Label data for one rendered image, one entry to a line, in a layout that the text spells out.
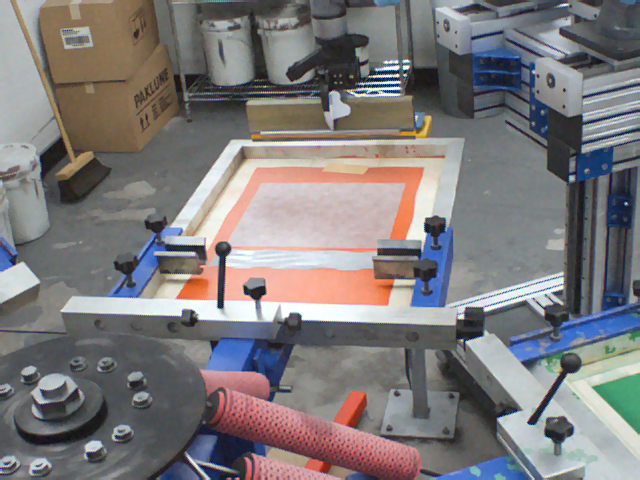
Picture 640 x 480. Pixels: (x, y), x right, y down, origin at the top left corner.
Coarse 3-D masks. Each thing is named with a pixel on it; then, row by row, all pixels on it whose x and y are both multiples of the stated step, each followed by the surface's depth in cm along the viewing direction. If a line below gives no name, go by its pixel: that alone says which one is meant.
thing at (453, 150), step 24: (240, 144) 239; (264, 144) 237; (288, 144) 236; (312, 144) 234; (336, 144) 233; (360, 144) 232; (384, 144) 230; (408, 144) 229; (432, 144) 227; (456, 144) 226; (216, 168) 227; (456, 168) 214; (216, 192) 220; (456, 192) 207; (192, 216) 206
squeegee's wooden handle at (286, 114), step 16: (400, 96) 212; (256, 112) 219; (272, 112) 218; (288, 112) 218; (304, 112) 217; (320, 112) 216; (352, 112) 214; (368, 112) 214; (384, 112) 213; (400, 112) 212; (256, 128) 221; (272, 128) 220; (288, 128) 220; (304, 128) 219; (320, 128) 218; (336, 128) 217; (352, 128) 216
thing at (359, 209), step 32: (352, 192) 217; (384, 192) 215; (416, 192) 214; (320, 224) 205; (352, 224) 203; (384, 224) 202; (288, 288) 183; (320, 288) 182; (352, 288) 181; (384, 288) 180
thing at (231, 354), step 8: (224, 344) 153; (232, 344) 153; (240, 344) 153; (248, 344) 153; (256, 344) 154; (264, 344) 159; (216, 352) 152; (224, 352) 151; (232, 352) 151; (240, 352) 151; (248, 352) 151; (264, 352) 159; (216, 360) 150; (224, 360) 150; (232, 360) 149; (240, 360) 149; (248, 360) 150; (208, 368) 148; (216, 368) 148; (224, 368) 148; (232, 368) 147; (240, 368) 147; (248, 368) 150
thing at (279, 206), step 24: (264, 168) 233; (288, 168) 232; (312, 168) 231; (264, 192) 221; (288, 192) 220; (312, 192) 219; (240, 216) 212; (264, 216) 211; (288, 216) 210; (312, 216) 208; (216, 240) 203; (240, 240) 202; (264, 240) 201; (288, 240) 200; (192, 288) 187; (216, 288) 186; (240, 288) 185
